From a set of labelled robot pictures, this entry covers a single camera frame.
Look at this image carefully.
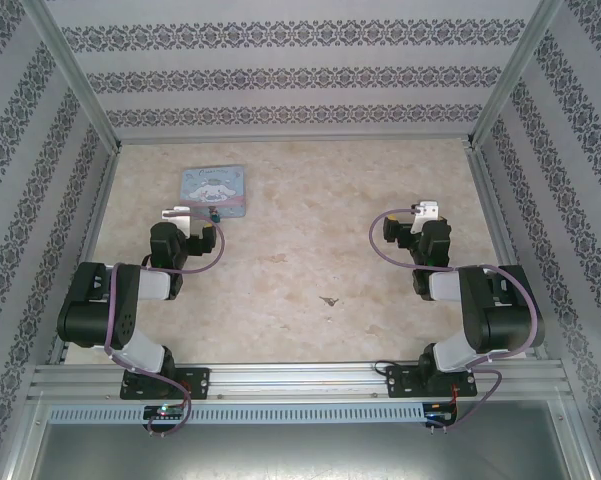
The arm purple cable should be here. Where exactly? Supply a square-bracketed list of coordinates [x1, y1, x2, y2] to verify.
[369, 208, 542, 432]
[103, 209, 227, 437]

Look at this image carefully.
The aluminium frame post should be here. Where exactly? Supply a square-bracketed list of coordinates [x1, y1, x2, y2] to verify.
[22, 0, 125, 154]
[466, 0, 564, 149]

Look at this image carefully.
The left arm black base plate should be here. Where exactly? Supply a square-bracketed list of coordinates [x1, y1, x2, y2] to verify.
[121, 367, 212, 401]

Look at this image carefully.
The left aluminium side rail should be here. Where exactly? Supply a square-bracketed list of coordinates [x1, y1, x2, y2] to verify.
[47, 149, 122, 366]

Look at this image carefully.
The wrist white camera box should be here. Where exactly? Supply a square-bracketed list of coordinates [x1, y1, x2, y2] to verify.
[410, 199, 440, 222]
[160, 204, 192, 236]

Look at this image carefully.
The grey metal sheet panel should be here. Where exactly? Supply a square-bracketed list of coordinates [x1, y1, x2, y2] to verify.
[29, 399, 592, 480]

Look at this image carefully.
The right aluminium side rail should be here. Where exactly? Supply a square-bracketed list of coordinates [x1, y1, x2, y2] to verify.
[467, 147, 550, 361]

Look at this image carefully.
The right aluminium frame post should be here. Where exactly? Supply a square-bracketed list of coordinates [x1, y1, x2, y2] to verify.
[466, 0, 564, 149]

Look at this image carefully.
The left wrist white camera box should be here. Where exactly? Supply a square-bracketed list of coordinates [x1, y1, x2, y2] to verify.
[160, 204, 192, 236]

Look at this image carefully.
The light blue illustrated pouch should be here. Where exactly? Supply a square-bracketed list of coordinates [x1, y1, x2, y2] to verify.
[178, 166, 249, 220]

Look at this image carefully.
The grey slotted cable duct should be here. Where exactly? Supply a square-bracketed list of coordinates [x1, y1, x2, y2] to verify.
[47, 403, 427, 424]

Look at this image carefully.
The aluminium mounting rail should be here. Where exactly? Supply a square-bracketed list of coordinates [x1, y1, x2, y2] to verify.
[27, 360, 566, 402]

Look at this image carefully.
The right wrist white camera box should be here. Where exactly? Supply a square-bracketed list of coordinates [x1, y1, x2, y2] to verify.
[410, 199, 440, 222]

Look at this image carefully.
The aluminium side rail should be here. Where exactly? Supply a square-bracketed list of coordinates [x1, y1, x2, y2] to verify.
[467, 147, 550, 361]
[47, 149, 122, 366]

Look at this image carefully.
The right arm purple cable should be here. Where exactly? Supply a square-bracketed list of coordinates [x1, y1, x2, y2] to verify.
[369, 208, 542, 432]

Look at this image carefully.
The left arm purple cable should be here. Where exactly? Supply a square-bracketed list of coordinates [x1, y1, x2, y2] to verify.
[103, 209, 227, 437]

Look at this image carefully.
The left aluminium frame post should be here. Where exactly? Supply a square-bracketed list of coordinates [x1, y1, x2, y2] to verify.
[22, 0, 125, 154]

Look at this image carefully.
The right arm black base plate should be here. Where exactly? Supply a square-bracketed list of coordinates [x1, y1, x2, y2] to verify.
[385, 364, 479, 399]

